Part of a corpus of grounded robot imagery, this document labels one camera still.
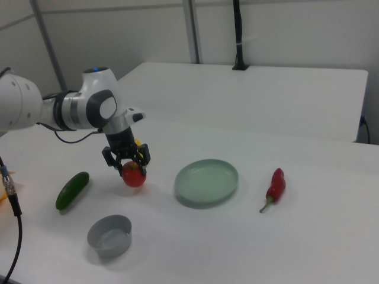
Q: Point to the green cucumber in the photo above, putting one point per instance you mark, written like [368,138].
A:
[72,190]

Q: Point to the black pole with flat base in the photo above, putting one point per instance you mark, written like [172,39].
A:
[238,29]

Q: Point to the yellow banana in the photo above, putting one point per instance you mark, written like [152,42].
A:
[137,143]

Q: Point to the red apple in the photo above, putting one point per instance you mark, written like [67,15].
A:
[134,177]

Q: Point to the grey bowl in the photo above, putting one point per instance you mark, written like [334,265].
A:
[109,251]

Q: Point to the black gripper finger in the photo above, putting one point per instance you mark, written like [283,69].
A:
[145,158]
[114,161]

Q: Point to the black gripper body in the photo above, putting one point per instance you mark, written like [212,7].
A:
[120,142]

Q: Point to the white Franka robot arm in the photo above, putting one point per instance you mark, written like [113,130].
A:
[17,100]

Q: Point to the pale green plate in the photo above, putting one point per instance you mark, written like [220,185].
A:
[207,182]

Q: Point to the red chili pepper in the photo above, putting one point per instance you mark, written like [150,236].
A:
[276,183]

